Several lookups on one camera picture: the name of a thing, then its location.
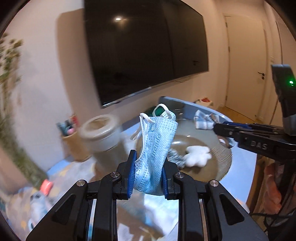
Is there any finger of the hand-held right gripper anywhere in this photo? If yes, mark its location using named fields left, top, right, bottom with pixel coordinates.
left=214, top=125, right=245, bottom=148
left=223, top=122, right=282, bottom=132

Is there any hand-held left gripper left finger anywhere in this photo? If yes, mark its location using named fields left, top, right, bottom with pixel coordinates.
left=25, top=149, right=137, bottom=241

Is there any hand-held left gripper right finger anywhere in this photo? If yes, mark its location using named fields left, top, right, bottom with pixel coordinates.
left=161, top=160, right=270, bottom=241

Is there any checked fabric bow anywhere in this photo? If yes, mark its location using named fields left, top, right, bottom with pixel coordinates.
left=194, top=110, right=220, bottom=130

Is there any large grey bowl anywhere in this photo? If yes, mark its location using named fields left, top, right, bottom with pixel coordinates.
left=135, top=120, right=233, bottom=182

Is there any blue face mask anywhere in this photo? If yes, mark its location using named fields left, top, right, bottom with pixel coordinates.
left=131, top=104, right=178, bottom=196

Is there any pink packet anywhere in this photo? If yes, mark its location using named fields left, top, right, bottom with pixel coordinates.
left=39, top=179, right=54, bottom=195

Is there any black and white cloth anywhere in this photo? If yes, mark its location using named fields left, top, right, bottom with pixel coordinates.
left=168, top=149, right=186, bottom=168

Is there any white plush toy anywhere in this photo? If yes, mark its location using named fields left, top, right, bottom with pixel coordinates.
left=185, top=146, right=212, bottom=167

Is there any white stool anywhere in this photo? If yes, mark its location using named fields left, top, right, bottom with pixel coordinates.
left=193, top=99, right=215, bottom=108

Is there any orange cloth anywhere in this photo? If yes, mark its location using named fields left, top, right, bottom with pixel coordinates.
left=264, top=162, right=284, bottom=214

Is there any blue plastic tray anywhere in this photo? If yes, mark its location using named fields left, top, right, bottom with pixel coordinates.
left=157, top=96, right=232, bottom=126

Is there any white door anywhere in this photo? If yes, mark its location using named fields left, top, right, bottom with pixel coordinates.
left=223, top=14, right=273, bottom=117

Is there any patterned table mat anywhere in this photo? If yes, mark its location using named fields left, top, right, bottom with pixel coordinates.
left=5, top=158, right=179, bottom=241

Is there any wooden pen holder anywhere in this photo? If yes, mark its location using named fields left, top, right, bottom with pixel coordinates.
left=61, top=130, right=91, bottom=163

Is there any green cloth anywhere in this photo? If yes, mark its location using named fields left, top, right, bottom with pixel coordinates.
left=151, top=105, right=169, bottom=117

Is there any bunch of pens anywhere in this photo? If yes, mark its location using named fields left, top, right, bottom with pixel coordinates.
left=57, top=113, right=79, bottom=137

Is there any plant in green glass vase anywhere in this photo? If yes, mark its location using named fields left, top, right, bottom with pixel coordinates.
left=0, top=32, right=47, bottom=186

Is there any black cable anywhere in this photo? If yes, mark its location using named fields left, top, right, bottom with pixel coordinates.
left=251, top=207, right=296, bottom=232

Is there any black wall television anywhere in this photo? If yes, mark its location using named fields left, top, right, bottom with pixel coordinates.
left=84, top=0, right=210, bottom=109

